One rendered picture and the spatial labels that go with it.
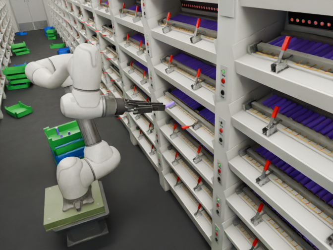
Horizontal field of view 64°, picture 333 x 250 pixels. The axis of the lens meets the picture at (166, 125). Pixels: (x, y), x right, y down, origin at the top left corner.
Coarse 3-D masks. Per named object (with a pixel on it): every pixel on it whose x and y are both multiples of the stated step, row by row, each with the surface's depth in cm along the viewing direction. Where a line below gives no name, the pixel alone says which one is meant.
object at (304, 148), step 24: (264, 96) 97; (288, 96) 89; (240, 120) 91; (264, 120) 86; (288, 120) 80; (312, 120) 78; (264, 144) 83; (288, 144) 76; (312, 144) 73; (312, 168) 68
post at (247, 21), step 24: (240, 24) 79; (264, 24) 83; (216, 72) 95; (216, 96) 99; (240, 96) 92; (216, 120) 104; (216, 144) 109; (216, 168) 114; (216, 192) 121; (216, 216) 128
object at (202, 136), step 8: (168, 88) 160; (176, 88) 162; (160, 96) 160; (168, 112) 149; (176, 112) 142; (184, 112) 140; (176, 120) 143; (184, 120) 134; (192, 120) 132; (192, 128) 127; (200, 128) 125; (200, 136) 121; (208, 136) 119; (208, 144) 115
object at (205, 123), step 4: (168, 92) 156; (168, 96) 154; (172, 96) 151; (172, 100) 151; (176, 100) 147; (180, 104) 142; (184, 104) 141; (180, 108) 142; (184, 108) 139; (188, 108) 137; (188, 112) 136; (192, 112) 133; (192, 116) 134; (196, 116) 129; (200, 116) 129; (200, 120) 126; (204, 120) 125; (204, 124) 124; (208, 124) 122; (208, 128) 122; (212, 128) 118; (208, 132) 120
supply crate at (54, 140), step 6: (60, 126) 218; (66, 126) 221; (72, 126) 224; (48, 132) 214; (54, 132) 217; (60, 132) 219; (66, 132) 218; (72, 132) 217; (78, 132) 208; (48, 138) 202; (54, 138) 211; (60, 138) 201; (66, 138) 204; (72, 138) 207; (54, 144) 200; (60, 144) 203
